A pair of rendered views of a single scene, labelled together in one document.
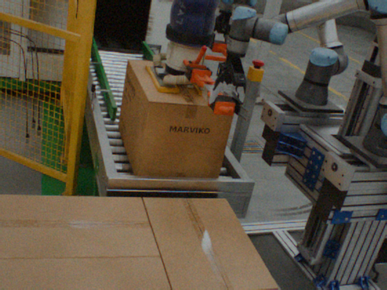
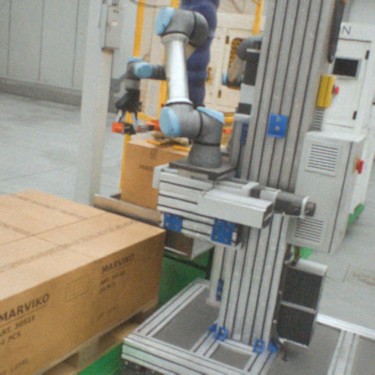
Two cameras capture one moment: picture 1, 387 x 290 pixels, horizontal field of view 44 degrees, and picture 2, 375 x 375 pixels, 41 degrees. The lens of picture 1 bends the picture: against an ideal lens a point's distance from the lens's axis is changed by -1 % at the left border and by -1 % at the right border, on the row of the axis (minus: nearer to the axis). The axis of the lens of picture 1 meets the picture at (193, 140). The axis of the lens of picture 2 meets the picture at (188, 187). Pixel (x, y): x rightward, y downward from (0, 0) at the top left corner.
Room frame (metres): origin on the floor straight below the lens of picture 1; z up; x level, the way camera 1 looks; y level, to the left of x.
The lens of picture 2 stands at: (0.23, -2.22, 1.43)
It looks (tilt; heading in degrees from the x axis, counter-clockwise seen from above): 14 degrees down; 48
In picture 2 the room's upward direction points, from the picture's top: 8 degrees clockwise
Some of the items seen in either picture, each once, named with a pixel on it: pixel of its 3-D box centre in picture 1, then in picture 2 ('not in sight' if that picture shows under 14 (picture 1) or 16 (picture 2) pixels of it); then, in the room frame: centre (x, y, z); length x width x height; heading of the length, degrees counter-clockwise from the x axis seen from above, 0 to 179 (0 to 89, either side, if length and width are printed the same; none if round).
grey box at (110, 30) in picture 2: not in sight; (111, 27); (2.31, 1.12, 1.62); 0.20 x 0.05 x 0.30; 21
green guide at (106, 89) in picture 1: (95, 68); not in sight; (3.26, 0.79, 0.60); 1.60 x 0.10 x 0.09; 21
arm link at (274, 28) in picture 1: (271, 30); (144, 70); (1.70, -0.19, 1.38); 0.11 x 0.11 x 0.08; 75
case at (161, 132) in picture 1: (170, 118); (176, 176); (2.26, 0.14, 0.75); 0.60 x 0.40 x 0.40; 21
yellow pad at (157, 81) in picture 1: (162, 75); (168, 138); (2.22, 0.21, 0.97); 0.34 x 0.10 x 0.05; 19
